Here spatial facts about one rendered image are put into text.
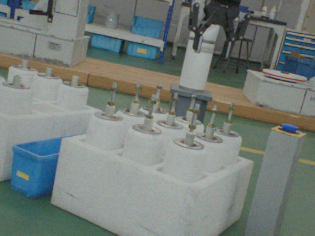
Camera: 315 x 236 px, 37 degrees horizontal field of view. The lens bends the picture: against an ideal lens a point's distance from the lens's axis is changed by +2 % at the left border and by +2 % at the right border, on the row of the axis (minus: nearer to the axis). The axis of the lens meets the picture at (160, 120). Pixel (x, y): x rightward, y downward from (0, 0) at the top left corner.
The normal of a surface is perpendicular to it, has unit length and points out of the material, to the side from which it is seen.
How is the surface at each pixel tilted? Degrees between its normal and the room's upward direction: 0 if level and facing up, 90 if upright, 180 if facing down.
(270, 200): 90
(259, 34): 90
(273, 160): 90
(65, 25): 90
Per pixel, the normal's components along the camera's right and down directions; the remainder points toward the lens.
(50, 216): 0.20, -0.96
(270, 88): -0.03, 0.21
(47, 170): 0.83, 0.31
